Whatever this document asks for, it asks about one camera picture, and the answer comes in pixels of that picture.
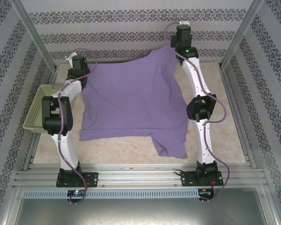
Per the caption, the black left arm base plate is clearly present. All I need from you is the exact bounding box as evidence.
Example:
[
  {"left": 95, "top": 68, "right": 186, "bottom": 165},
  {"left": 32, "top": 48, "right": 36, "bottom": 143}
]
[{"left": 56, "top": 172, "right": 99, "bottom": 188}]

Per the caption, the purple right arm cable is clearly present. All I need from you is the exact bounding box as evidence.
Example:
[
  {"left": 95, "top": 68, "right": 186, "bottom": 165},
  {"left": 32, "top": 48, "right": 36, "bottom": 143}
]
[{"left": 163, "top": 21, "right": 230, "bottom": 204}]

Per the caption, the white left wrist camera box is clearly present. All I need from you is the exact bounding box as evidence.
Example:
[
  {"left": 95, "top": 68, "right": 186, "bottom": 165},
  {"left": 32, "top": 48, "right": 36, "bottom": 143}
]
[{"left": 65, "top": 52, "right": 77, "bottom": 63}]

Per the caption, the pale green plastic basket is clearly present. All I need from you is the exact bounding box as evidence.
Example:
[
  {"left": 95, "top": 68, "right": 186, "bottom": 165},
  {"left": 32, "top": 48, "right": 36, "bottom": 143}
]
[{"left": 22, "top": 83, "right": 64, "bottom": 135}]

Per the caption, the aluminium side rail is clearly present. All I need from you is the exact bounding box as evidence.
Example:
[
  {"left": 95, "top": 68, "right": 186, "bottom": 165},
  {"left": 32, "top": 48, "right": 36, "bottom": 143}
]
[
  {"left": 23, "top": 67, "right": 59, "bottom": 172},
  {"left": 219, "top": 67, "right": 257, "bottom": 168}
]

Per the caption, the grey slotted cable duct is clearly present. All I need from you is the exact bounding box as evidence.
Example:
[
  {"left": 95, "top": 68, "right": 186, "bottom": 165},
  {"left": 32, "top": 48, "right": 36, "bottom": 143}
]
[{"left": 22, "top": 188, "right": 215, "bottom": 199}]

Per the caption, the small controller circuit board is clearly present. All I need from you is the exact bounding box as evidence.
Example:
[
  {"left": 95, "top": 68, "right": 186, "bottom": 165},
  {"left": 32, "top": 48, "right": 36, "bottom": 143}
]
[
  {"left": 199, "top": 188, "right": 215, "bottom": 196},
  {"left": 67, "top": 190, "right": 89, "bottom": 197}
]

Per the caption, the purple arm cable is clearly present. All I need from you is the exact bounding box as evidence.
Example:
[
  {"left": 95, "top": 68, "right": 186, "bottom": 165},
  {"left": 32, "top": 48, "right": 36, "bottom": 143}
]
[
  {"left": 163, "top": 21, "right": 230, "bottom": 204},
  {"left": 57, "top": 47, "right": 99, "bottom": 206}
]

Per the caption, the purple t-shirt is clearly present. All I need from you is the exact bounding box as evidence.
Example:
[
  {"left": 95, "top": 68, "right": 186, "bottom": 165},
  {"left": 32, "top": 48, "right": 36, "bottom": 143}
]
[{"left": 79, "top": 45, "right": 189, "bottom": 159}]

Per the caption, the aluminium mounting rail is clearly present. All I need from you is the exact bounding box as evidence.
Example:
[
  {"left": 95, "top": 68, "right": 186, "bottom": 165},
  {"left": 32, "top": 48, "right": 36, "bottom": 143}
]
[{"left": 14, "top": 164, "right": 265, "bottom": 188}]

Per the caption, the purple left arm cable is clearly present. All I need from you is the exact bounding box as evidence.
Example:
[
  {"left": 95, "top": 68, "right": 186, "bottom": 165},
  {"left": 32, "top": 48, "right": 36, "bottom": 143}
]
[{"left": 57, "top": 47, "right": 99, "bottom": 206}]

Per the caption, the aluminium frame post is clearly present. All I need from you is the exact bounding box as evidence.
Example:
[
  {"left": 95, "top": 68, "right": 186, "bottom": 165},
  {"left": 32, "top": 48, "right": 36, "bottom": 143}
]
[
  {"left": 220, "top": 0, "right": 265, "bottom": 69},
  {"left": 9, "top": 0, "right": 58, "bottom": 71}
]

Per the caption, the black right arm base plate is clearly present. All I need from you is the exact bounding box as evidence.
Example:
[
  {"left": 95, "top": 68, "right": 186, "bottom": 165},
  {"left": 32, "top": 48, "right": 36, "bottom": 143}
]
[{"left": 180, "top": 171, "right": 222, "bottom": 188}]

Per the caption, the grey metal sheet panel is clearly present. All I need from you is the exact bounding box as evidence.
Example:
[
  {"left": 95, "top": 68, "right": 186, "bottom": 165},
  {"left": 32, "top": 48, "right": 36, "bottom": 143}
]
[{"left": 4, "top": 198, "right": 279, "bottom": 225}]

